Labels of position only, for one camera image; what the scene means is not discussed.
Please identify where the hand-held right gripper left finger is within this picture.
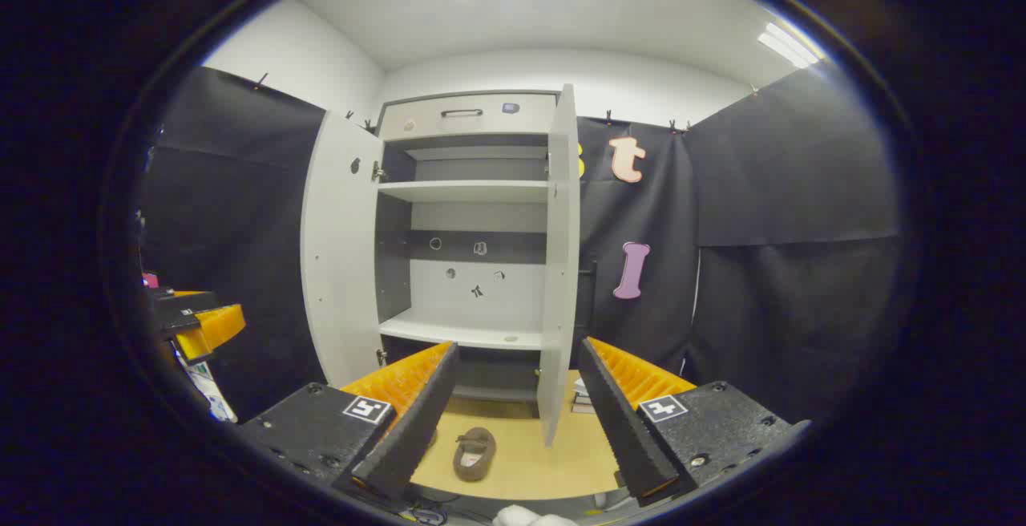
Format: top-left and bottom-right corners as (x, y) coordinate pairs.
(240, 342), (460, 503)

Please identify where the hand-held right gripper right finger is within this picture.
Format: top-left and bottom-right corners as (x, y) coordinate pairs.
(579, 338), (810, 508)

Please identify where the white cabinet door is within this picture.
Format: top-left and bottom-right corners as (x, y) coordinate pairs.
(537, 83), (582, 447)
(301, 109), (386, 389)

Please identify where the white shoe cabinet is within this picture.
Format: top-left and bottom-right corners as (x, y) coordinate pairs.
(375, 91), (559, 405)

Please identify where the grey cabinet drawer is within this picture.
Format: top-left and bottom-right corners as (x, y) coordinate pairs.
(381, 93), (558, 140)

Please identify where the white printed paper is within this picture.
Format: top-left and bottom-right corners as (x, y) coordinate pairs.
(180, 358), (239, 423)

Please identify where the white cloth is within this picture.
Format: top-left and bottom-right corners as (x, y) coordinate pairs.
(493, 504), (578, 526)

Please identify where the ceiling light panel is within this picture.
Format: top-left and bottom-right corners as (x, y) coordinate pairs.
(757, 22), (826, 70)

